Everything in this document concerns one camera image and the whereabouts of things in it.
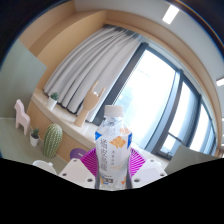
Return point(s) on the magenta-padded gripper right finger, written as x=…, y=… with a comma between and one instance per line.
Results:
x=148, y=171

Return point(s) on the large grey-green partition panel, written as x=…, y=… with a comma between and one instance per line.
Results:
x=190, y=160

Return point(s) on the pale yellow plastic cup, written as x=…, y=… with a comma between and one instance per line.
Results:
x=45, y=166

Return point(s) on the white pleated curtain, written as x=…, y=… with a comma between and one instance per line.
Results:
x=90, y=70

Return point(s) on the small grey-green partition panel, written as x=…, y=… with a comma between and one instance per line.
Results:
x=20, y=86

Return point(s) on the tall green cactus figure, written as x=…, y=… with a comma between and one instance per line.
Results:
x=52, y=141

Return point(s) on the pink wooden horse figure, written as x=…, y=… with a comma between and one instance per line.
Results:
x=21, y=116

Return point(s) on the dark-framed window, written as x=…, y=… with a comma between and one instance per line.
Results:
x=156, y=100

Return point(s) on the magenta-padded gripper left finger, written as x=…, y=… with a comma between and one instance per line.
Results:
x=76, y=171

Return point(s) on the ceiling lights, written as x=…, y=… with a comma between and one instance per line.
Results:
x=170, y=14

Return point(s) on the small plant in white pot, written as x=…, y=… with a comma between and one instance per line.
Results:
x=51, y=103
x=34, y=140

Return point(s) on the round purple number sign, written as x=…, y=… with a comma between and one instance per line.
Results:
x=77, y=154

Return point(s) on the wooden hand figure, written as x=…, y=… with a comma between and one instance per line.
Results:
x=89, y=103

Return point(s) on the clear plastic water bottle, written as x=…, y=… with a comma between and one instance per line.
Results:
x=113, y=150

